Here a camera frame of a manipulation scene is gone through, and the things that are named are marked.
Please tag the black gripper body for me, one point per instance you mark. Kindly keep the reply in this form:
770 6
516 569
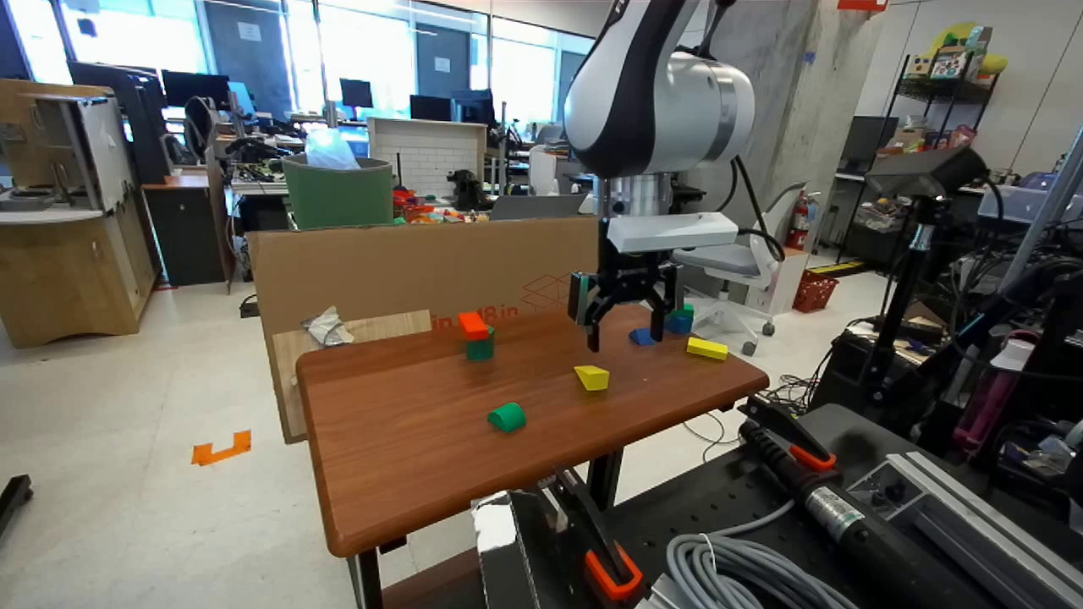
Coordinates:
639 271

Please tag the blue cube block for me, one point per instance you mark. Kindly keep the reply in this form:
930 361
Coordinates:
680 329

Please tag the small green block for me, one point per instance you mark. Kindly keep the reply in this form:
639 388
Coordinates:
505 418

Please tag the red fire extinguisher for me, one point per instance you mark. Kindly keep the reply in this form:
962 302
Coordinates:
803 221

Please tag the white board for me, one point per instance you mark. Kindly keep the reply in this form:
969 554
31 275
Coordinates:
426 157

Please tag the blue flat square block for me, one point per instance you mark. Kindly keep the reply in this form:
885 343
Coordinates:
639 335

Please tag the green cylinder block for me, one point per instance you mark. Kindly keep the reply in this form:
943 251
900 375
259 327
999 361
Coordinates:
481 348

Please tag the wooden cabinet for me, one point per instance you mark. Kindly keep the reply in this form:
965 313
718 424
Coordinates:
68 258

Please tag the wooden table lower shelf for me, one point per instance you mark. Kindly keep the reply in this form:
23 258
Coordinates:
435 585

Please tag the red crate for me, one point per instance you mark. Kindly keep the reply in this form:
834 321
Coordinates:
814 291

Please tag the green panel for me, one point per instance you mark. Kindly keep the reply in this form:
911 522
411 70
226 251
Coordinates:
339 195

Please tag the green rectangular block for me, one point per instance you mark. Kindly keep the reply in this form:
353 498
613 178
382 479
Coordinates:
683 313

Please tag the black computer monitor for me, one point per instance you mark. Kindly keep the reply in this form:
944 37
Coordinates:
430 107
195 89
355 92

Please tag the orange rectangular block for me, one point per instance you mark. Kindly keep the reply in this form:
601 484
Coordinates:
474 327

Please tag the black shelf rack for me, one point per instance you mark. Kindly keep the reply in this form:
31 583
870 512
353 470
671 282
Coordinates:
947 95

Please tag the gray aluminium rail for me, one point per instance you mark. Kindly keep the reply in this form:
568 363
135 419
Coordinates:
982 529

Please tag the large cardboard box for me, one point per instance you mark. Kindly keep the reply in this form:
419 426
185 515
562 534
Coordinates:
393 266

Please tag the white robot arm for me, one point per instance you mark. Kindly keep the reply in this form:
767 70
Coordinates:
663 114

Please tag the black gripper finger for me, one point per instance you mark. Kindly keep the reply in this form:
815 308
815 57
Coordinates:
593 304
666 308

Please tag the yellow wedge block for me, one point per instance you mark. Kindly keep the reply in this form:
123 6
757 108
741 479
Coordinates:
593 375

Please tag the black camera stand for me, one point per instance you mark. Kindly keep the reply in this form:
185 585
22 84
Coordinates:
916 249

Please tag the yellow rectangular block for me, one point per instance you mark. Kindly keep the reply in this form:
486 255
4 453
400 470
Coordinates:
707 348

